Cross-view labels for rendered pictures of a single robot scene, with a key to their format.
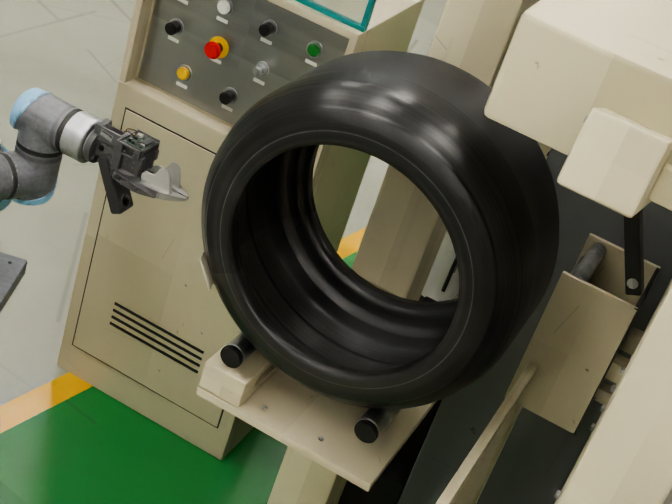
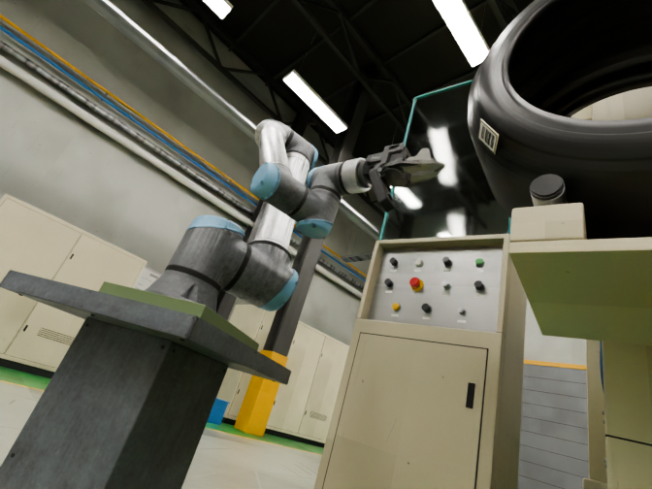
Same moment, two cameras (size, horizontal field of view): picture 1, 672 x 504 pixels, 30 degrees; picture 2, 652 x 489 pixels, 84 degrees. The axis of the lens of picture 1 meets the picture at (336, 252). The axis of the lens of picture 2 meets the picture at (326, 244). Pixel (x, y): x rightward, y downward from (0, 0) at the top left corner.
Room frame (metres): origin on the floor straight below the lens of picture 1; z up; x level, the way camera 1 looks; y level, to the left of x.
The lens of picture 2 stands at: (1.32, 0.20, 0.51)
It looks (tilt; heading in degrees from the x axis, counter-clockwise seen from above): 25 degrees up; 26
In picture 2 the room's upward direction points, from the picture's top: 18 degrees clockwise
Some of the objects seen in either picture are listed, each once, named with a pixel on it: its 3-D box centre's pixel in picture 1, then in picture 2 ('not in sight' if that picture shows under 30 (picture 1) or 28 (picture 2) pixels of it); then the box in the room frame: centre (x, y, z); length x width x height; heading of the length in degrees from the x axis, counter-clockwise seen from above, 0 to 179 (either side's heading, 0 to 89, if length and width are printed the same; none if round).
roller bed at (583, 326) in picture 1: (582, 332); not in sight; (2.06, -0.49, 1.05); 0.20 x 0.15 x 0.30; 164
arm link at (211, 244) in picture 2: not in sight; (211, 251); (2.06, 0.88, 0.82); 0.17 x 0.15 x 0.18; 145
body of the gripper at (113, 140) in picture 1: (121, 153); (386, 168); (2.03, 0.44, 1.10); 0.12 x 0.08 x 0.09; 74
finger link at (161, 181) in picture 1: (164, 182); (424, 158); (1.99, 0.34, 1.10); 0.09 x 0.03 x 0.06; 74
